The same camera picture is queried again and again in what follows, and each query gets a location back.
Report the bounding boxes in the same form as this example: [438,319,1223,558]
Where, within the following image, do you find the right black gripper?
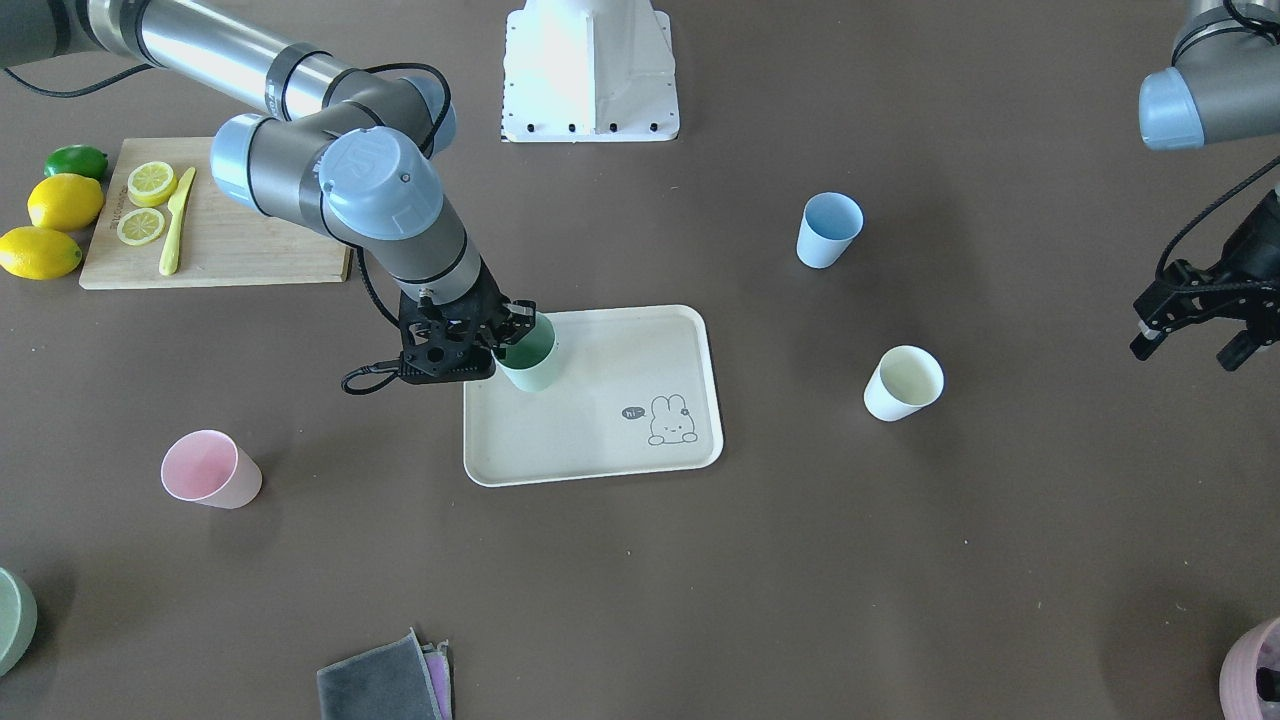
[420,263,538,361]

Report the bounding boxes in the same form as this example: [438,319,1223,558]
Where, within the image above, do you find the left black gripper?
[1130,188,1279,372]

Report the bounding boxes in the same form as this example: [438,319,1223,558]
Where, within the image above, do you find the green plastic cup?
[495,313,561,393]

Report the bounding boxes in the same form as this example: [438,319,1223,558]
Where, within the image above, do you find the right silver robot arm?
[3,1,539,374]

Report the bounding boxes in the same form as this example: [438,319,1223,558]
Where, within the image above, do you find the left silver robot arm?
[1130,1,1279,372]

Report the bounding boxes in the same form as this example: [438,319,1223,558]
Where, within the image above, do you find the cream rabbit tray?
[463,305,724,487]

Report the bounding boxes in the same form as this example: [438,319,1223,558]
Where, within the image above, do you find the cream plastic cup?
[863,345,945,421]

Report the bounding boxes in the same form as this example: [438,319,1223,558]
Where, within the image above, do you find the pink plastic cup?
[160,429,262,510]

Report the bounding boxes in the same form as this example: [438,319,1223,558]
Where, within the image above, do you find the blue plastic cup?
[796,192,865,269]

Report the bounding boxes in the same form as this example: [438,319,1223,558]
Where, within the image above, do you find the yellow plastic knife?
[157,167,197,275]

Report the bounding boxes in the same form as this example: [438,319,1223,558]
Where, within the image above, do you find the grey folded cloth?
[316,632,454,719]

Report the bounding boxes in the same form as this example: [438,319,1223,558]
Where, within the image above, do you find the wooden cutting board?
[79,137,351,290]

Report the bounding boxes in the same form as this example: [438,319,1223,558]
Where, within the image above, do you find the pink bowl with ice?
[1219,618,1279,719]

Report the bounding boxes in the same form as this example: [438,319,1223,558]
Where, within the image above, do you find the lemon slice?
[125,161,179,208]
[115,208,166,247]

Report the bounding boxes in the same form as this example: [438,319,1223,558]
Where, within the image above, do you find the green lime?
[44,143,109,181]

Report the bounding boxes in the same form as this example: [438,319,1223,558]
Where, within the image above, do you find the yellow lemon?
[1,225,83,281]
[27,173,105,232]

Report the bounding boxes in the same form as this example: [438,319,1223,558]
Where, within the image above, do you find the green bowl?
[1,568,38,676]

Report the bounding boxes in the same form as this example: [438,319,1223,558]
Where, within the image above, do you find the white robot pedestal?
[500,1,681,143]

